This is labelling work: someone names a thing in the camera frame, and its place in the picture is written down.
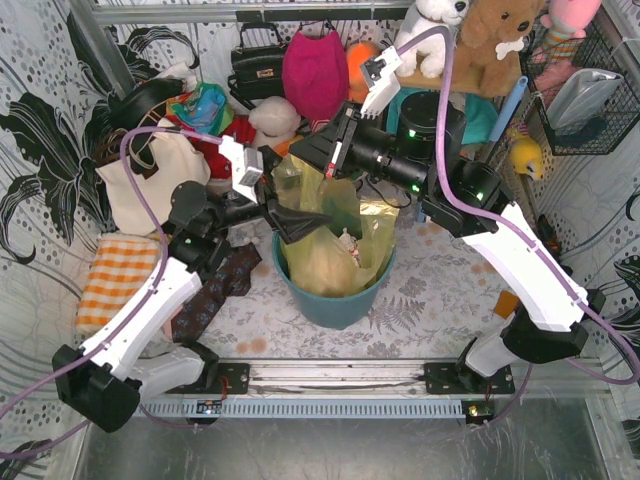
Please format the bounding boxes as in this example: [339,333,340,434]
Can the yellow trash bag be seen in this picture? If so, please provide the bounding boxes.
[273,155,399,298]

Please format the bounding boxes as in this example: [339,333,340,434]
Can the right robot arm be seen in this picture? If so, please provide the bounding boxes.
[290,92,595,378]

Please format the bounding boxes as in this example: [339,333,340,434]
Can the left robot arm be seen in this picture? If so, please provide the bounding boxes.
[52,142,331,433]

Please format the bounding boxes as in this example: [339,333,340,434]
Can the crumpled paper trash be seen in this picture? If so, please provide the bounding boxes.
[339,228,361,267]

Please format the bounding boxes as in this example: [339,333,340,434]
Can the teal trash bin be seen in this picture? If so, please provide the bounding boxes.
[271,233,396,330]

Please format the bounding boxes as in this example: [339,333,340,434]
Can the cream canvas tote bag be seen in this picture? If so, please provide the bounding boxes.
[97,133,211,236]

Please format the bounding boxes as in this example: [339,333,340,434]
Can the white fluffy plush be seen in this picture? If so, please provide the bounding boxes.
[248,96,301,149]

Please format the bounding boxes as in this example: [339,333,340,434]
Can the orange plush toy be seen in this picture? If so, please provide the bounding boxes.
[346,41,380,103]

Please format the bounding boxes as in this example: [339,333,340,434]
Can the red garment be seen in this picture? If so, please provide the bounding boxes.
[190,115,256,179]

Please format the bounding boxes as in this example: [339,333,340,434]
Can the black leather handbag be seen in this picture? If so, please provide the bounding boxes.
[227,22,288,110]

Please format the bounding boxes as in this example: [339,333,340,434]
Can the white plush dog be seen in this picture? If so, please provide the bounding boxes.
[391,0,471,79]

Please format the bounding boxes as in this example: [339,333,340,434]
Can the colourful scarf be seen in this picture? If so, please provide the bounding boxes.
[165,82,234,136]

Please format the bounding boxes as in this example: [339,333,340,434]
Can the teal folded cloth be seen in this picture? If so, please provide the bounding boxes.
[385,87,498,145]

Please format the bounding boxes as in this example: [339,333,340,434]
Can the brown floral necktie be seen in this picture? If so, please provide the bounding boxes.
[170,243,262,344]

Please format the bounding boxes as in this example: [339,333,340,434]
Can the brown plush dog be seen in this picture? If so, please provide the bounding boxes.
[453,0,545,98]

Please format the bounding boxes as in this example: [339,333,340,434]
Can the black metal shelf rack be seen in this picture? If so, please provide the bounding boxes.
[372,69,531,197]

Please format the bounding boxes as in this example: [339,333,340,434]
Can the orange checkered towel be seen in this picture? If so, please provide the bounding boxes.
[75,233,160,335]

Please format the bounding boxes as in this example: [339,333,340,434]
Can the yellow plush duck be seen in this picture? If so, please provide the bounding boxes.
[507,127,543,181]

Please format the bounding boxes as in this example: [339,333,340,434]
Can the silver pouch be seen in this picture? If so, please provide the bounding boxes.
[546,68,624,130]

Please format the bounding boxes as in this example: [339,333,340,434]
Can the magenta orange cloth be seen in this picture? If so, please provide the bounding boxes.
[493,290,520,319]

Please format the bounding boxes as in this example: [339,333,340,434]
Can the pink plush toy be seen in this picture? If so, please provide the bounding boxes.
[531,0,602,92]

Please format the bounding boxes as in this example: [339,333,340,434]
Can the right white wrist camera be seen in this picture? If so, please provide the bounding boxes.
[360,46,403,119]

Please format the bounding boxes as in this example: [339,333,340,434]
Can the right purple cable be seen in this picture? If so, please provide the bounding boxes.
[397,24,640,426]

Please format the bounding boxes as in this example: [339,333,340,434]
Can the purple cable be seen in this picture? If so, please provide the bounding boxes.
[397,24,640,426]
[0,125,224,461]

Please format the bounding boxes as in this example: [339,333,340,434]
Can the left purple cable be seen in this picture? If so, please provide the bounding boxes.
[0,125,224,461]

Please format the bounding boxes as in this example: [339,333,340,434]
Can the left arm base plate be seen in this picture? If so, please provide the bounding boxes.
[199,362,251,395]

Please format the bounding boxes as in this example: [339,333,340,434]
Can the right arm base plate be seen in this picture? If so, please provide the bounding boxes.
[422,362,516,395]

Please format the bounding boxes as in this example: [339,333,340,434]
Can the black wire basket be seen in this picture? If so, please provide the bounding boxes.
[521,23,627,156]

